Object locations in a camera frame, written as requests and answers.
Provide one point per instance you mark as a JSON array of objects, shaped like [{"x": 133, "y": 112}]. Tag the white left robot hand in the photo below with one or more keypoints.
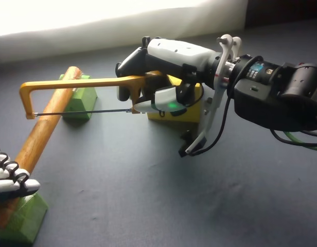
[{"x": 4, "y": 182}]

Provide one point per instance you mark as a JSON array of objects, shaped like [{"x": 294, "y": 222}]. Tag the green support block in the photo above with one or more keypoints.
[
  {"x": 27, "y": 218},
  {"x": 84, "y": 103}
]

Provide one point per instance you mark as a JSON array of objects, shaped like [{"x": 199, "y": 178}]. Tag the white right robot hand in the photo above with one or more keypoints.
[{"x": 179, "y": 55}]

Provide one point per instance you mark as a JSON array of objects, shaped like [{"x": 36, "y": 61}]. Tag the round wooden rod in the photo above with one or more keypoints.
[{"x": 37, "y": 136}]

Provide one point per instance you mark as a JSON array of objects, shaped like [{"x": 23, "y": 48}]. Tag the white backdrop cloth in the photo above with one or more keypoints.
[{"x": 109, "y": 25}]

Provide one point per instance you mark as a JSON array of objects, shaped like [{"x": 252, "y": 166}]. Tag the yellow wooden block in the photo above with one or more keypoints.
[{"x": 189, "y": 113}]

